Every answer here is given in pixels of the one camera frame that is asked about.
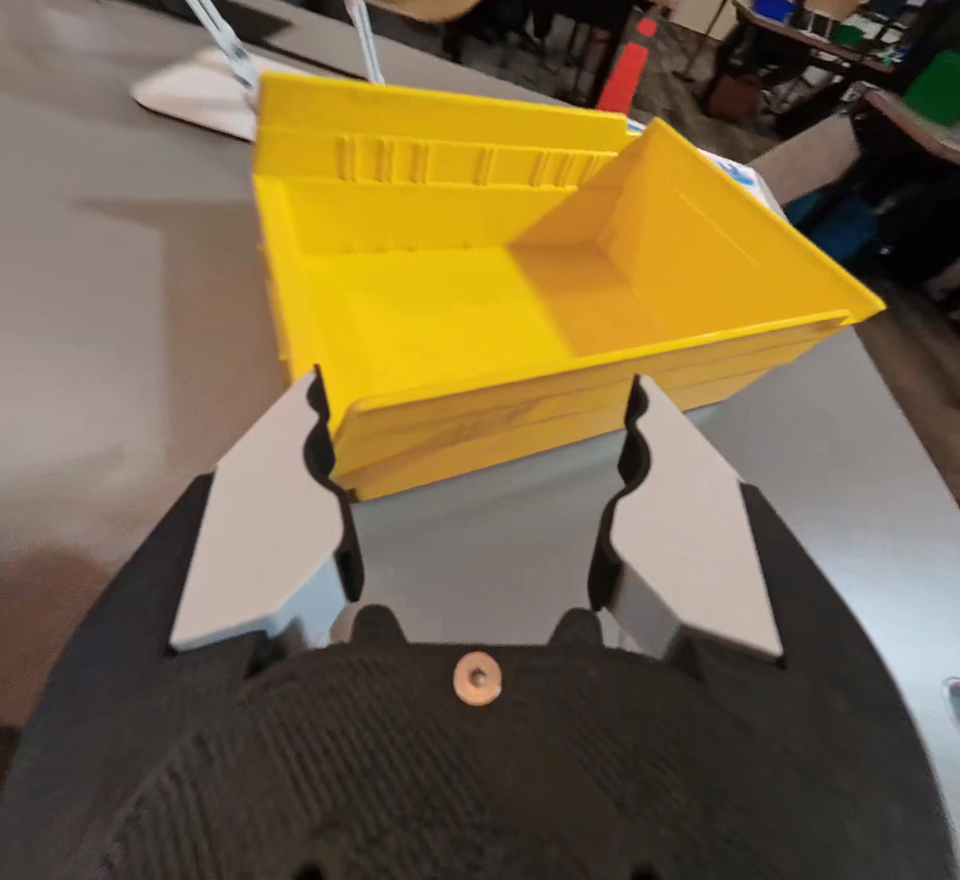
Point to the grey desk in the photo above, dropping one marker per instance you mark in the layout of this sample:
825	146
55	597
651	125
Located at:
112	280

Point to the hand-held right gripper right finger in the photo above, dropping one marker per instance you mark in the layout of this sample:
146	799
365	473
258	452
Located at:
697	543

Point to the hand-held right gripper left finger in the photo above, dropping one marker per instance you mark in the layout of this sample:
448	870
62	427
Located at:
255	543

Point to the grey board panel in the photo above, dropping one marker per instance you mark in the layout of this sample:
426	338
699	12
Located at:
806	160

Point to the green plastic bin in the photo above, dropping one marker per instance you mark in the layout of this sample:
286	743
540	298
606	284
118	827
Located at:
937	85

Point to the blue storage crate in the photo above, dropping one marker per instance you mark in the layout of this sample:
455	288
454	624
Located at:
832	220

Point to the brown bag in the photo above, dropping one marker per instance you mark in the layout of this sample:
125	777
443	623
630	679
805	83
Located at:
726	97

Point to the white document stand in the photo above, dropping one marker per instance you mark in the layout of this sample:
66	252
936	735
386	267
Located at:
195	97

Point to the small cluttered work table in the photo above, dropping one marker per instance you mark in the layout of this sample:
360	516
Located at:
795	33

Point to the orange traffic cone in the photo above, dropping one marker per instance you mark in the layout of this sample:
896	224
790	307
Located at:
626	78

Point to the yellow plastic bin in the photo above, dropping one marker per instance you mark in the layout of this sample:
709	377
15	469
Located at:
420	310

